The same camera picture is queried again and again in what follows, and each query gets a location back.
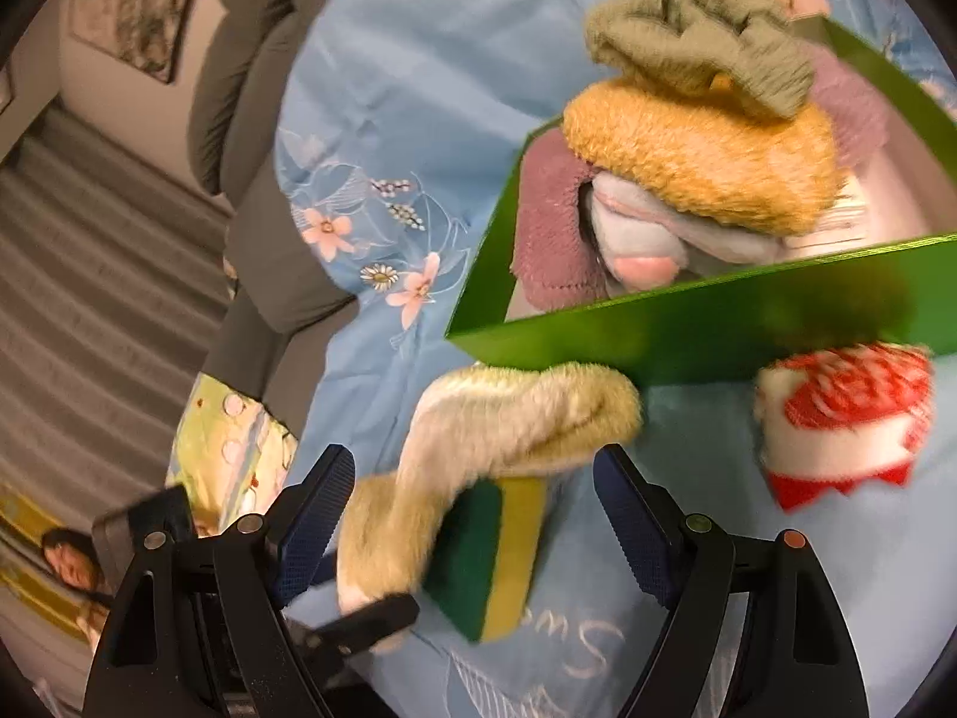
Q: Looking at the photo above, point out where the white tissue pack tree print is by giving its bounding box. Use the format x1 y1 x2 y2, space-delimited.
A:
778 172 872 255

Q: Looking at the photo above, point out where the cream and yellow towel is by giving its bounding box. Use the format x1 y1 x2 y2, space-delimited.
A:
336 363 644 614

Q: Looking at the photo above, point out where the yellow printed poster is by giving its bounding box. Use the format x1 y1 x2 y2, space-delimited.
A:
0 479 136 644

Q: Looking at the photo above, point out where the light blue floral bed sheet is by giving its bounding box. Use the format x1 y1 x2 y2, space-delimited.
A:
168 0 957 718

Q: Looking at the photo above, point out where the purple cloth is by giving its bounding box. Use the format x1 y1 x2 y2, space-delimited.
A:
803 45 894 173

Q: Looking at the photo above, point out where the grey sofa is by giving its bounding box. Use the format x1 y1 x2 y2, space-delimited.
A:
183 0 367 405

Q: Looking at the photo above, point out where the cartoon printed cloth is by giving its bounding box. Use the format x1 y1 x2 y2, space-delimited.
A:
166 374 300 532

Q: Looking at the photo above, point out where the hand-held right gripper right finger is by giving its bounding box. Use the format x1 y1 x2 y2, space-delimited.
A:
592 443 872 718

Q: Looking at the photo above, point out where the framed ink wall picture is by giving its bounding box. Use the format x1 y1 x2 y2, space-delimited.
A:
67 0 214 85

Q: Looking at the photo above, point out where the yellow fluffy cloth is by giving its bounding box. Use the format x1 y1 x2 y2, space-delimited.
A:
560 82 842 236

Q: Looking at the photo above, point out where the sage green cloth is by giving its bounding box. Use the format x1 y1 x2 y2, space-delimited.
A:
583 0 816 121

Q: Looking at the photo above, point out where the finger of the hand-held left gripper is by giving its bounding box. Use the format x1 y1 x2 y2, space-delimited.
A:
288 592 421 670
91 485 197 577

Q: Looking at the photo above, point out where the grey ribbed blanket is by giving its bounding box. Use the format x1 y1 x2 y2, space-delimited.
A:
0 105 240 510

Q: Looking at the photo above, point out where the green cardboard box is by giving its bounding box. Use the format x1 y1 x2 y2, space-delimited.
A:
446 15 957 390

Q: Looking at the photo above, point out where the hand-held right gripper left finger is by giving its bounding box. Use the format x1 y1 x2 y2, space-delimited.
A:
82 443 358 718

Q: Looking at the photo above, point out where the green and yellow sponge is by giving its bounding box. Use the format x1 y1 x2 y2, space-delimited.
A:
426 474 550 644

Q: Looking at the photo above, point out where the red small packet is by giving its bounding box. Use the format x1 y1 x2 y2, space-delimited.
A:
754 344 937 513

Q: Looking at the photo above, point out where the pink and grey cloth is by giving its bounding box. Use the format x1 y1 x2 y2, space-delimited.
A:
510 142 621 311

